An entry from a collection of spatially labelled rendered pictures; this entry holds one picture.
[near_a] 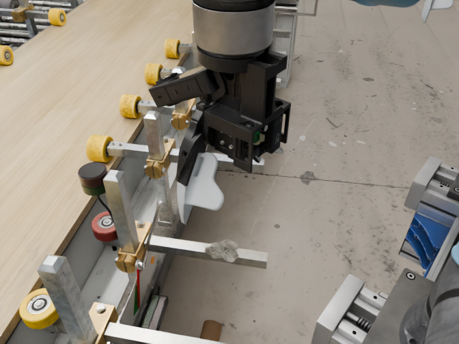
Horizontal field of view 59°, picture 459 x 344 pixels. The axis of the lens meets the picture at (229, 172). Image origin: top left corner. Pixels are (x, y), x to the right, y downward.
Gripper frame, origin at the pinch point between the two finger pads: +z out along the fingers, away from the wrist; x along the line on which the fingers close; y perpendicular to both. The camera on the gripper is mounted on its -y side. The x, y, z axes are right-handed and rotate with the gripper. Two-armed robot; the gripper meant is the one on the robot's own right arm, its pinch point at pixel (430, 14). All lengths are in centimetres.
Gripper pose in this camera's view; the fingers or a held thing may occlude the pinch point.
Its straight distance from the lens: 122.4
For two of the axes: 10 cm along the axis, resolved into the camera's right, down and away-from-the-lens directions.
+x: 6.2, -5.0, 6.0
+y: 7.8, 4.0, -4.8
